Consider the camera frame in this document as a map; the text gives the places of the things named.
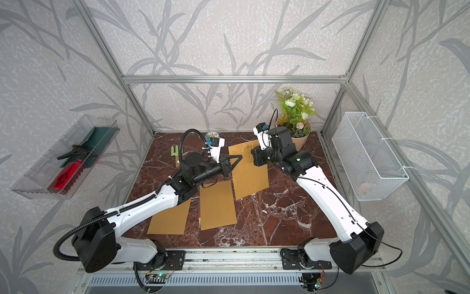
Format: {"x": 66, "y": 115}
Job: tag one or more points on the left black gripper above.
{"x": 224, "y": 167}

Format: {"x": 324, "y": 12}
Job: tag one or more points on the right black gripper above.
{"x": 256, "y": 154}

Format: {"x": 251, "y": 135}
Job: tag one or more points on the kraft file bag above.
{"x": 170, "y": 221}
{"x": 217, "y": 206}
{"x": 248, "y": 179}

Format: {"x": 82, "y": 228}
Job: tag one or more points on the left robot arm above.
{"x": 99, "y": 239}

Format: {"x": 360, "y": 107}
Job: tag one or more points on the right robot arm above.
{"x": 357, "y": 239}

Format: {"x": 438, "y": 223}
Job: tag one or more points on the peach flower pot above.
{"x": 300, "y": 141}

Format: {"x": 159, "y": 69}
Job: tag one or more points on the small labelled tin can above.
{"x": 211, "y": 135}

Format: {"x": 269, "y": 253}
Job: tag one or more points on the green artificial plant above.
{"x": 296, "y": 109}

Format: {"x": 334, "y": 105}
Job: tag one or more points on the green garden hand fork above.
{"x": 175, "y": 154}

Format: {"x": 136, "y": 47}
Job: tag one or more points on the right circuit board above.
{"x": 311, "y": 282}

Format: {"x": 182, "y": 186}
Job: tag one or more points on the circuit board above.
{"x": 311, "y": 282}
{"x": 157, "y": 278}

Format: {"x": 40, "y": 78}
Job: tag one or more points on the green dustpan scoop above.
{"x": 91, "y": 148}

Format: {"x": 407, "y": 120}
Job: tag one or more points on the left circuit board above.
{"x": 157, "y": 278}

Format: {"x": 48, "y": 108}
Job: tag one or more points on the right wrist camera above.
{"x": 261, "y": 131}

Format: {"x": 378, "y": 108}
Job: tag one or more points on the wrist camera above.
{"x": 214, "y": 148}
{"x": 261, "y": 131}

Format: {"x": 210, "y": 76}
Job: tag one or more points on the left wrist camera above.
{"x": 214, "y": 148}

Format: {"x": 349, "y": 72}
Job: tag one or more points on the white wire mesh basket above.
{"x": 372, "y": 168}

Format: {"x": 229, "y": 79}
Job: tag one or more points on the aluminium front rail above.
{"x": 205, "y": 260}

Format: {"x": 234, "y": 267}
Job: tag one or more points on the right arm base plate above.
{"x": 297, "y": 259}

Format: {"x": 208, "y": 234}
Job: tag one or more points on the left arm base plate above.
{"x": 171, "y": 260}

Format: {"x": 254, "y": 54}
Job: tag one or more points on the clear plastic wall bin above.
{"x": 34, "y": 183}

